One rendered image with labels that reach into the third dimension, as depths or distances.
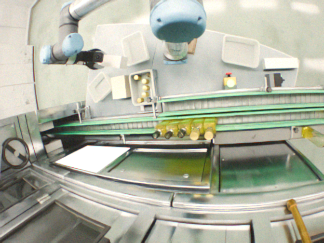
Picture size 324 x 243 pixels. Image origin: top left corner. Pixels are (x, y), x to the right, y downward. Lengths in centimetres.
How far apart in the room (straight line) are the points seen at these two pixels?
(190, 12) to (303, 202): 56
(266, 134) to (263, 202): 53
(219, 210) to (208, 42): 89
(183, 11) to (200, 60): 71
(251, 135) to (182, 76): 56
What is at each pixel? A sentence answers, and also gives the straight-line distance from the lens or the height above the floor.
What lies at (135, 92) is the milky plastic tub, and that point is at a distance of 105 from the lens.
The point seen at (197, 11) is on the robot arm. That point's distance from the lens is 30.
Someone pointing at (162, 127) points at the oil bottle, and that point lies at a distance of 69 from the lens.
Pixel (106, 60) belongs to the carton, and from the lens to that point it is 80.
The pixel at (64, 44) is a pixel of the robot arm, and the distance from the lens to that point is 54.
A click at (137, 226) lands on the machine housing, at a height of 149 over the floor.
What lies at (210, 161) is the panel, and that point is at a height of 115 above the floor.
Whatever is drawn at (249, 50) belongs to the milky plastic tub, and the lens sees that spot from 101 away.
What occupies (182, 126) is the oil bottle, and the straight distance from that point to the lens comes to 66.
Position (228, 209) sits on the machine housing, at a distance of 46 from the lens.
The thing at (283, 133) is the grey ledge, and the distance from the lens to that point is 97.
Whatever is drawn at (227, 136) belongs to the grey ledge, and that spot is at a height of 88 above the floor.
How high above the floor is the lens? 171
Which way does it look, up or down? 66 degrees down
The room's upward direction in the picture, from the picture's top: 124 degrees counter-clockwise
